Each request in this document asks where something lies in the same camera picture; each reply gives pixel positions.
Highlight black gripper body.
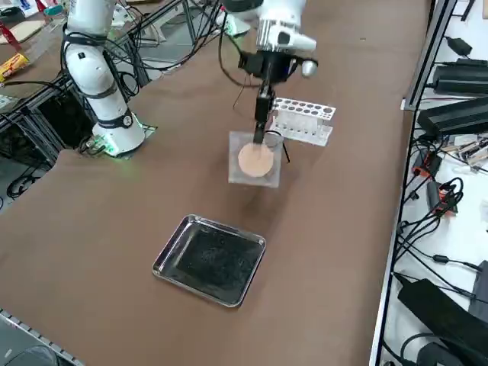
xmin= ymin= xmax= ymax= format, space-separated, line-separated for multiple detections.
xmin=251 ymin=50 xmax=299 ymax=85

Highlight steel tray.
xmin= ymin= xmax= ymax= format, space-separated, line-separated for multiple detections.
xmin=151 ymin=213 xmax=267 ymax=309

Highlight white test tube rack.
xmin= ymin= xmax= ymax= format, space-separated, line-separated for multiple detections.
xmin=268 ymin=98 xmax=337 ymax=146

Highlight power strip with red switches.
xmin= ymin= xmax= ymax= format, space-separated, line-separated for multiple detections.
xmin=413 ymin=151 xmax=444 ymax=179

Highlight black plug-in charger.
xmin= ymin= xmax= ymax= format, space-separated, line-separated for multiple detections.
xmin=445 ymin=37 xmax=474 ymax=57

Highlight small black power adapter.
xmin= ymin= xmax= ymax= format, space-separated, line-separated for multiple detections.
xmin=432 ymin=59 xmax=488 ymax=96

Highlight black device with red band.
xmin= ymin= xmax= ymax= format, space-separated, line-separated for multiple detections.
xmin=425 ymin=181 xmax=459 ymax=217

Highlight white side table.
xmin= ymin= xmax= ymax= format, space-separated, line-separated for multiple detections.
xmin=369 ymin=0 xmax=488 ymax=366

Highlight beige square mat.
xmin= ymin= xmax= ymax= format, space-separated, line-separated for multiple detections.
xmin=0 ymin=18 xmax=46 ymax=47

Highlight yellow snack packet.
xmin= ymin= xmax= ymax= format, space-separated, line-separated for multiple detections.
xmin=0 ymin=53 xmax=31 ymax=84

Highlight large black power adapter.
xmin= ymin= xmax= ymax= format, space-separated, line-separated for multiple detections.
xmin=394 ymin=272 xmax=488 ymax=344

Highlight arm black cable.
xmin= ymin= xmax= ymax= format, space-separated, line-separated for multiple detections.
xmin=60 ymin=0 xmax=268 ymax=111

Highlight aluminium camera mount post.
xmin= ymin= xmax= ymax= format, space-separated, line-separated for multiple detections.
xmin=403 ymin=0 xmax=458 ymax=112

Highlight aluminium table edge rail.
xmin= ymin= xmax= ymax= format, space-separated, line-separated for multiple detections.
xmin=0 ymin=307 xmax=85 ymax=366

